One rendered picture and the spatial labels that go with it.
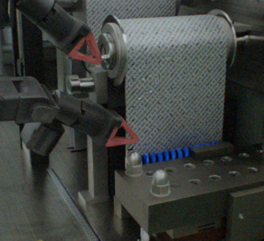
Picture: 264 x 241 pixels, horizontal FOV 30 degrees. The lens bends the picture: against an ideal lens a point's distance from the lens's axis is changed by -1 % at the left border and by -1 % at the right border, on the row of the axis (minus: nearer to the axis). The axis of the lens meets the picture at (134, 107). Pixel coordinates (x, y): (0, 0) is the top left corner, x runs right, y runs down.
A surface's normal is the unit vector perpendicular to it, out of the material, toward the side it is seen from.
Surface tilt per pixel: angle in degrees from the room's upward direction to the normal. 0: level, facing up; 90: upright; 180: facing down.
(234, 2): 90
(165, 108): 90
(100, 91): 90
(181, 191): 0
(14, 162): 0
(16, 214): 0
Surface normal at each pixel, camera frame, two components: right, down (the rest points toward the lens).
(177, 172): 0.00, -0.95
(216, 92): 0.40, 0.28
